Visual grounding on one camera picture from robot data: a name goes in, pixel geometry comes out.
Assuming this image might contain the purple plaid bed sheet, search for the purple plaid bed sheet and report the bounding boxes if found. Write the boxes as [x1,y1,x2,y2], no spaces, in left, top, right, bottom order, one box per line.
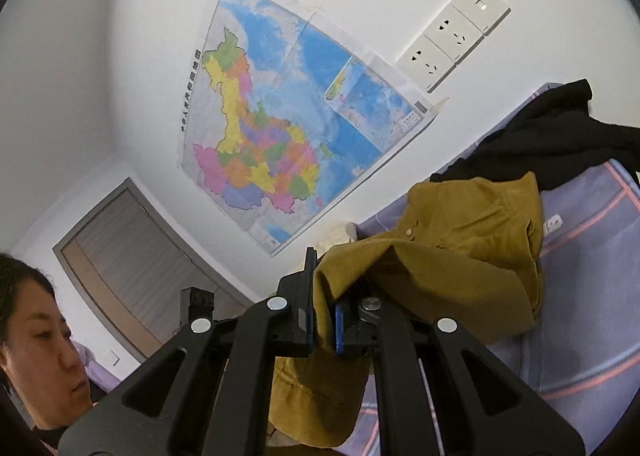
[345,83,640,456]

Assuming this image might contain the cream garment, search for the cream garment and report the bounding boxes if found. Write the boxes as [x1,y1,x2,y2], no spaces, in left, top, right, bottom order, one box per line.
[320,223,358,257]

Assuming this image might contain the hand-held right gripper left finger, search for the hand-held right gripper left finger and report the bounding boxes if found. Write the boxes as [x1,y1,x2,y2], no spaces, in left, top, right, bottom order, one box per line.
[57,246,318,456]

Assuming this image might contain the black garment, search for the black garment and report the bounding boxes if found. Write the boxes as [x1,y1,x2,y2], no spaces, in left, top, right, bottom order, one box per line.
[430,79,640,192]

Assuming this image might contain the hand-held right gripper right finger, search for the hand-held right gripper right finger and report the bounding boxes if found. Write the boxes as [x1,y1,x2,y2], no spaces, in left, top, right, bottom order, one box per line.
[332,281,586,456]

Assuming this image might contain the person's head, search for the person's head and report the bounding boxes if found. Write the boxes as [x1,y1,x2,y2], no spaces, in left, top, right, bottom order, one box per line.
[0,252,101,432]

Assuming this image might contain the brown wooden door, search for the brown wooden door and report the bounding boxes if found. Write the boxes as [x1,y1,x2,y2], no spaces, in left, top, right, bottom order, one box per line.
[52,177,261,362]

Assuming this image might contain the mustard garment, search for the mustard garment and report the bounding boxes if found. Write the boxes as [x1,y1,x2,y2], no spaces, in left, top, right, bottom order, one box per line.
[267,171,546,449]

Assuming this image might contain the colourful wall map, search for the colourful wall map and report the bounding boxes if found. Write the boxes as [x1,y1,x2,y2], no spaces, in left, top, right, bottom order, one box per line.
[177,0,433,257]

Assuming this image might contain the white wall plate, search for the white wall plate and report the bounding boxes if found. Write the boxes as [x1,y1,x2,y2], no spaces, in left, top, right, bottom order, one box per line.
[452,0,512,37]

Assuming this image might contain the purple cloth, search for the purple cloth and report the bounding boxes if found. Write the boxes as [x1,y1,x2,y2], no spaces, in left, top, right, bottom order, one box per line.
[75,341,113,394]

